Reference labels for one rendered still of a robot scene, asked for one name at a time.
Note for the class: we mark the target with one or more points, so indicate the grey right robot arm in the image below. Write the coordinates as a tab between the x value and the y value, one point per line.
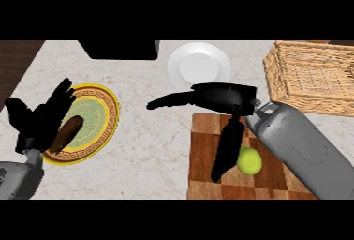
300	150

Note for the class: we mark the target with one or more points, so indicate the black appliance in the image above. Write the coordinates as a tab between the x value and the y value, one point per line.
121	49

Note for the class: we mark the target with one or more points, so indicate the brown sausage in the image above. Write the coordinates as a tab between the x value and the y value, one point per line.
67	133

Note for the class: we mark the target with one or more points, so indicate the checkered wooden cutting board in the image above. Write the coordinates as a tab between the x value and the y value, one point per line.
239	184

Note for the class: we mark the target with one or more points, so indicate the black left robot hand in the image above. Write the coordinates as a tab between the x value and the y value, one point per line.
42	122

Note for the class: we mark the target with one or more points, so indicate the yellow patterned plate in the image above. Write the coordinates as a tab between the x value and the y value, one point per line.
92	122

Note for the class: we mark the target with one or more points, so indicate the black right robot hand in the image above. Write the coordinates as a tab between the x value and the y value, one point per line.
226	97

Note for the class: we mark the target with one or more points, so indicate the dark brown wooden panel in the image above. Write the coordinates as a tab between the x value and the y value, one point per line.
17	65

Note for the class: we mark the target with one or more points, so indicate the white plate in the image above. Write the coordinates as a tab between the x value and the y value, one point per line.
200	65

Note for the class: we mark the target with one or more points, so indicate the wicker basket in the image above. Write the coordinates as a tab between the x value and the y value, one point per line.
313	78

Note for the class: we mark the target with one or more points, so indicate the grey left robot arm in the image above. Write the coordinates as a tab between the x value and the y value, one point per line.
20	175

